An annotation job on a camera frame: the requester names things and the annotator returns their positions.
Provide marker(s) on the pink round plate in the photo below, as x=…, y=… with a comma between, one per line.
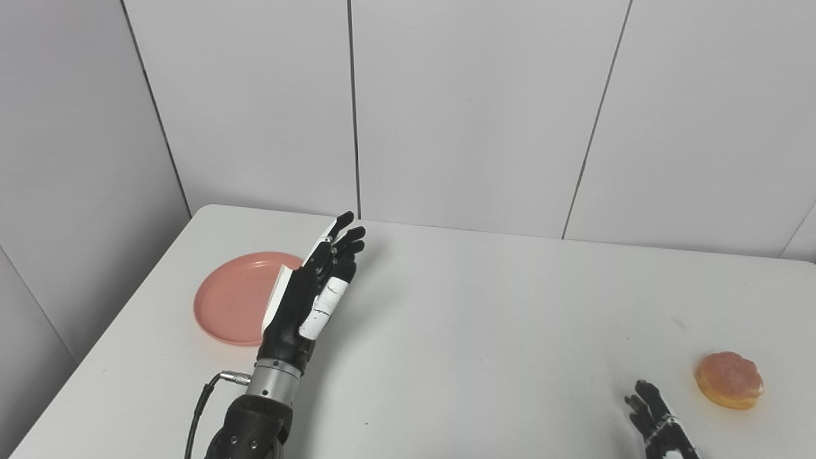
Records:
x=236, y=299

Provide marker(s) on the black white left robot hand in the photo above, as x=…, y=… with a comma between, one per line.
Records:
x=290, y=319

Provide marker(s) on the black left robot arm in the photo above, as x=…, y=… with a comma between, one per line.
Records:
x=255, y=424

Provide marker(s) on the golden cream puff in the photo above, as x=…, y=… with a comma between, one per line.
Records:
x=728, y=380

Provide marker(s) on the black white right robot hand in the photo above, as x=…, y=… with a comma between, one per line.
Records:
x=660, y=433

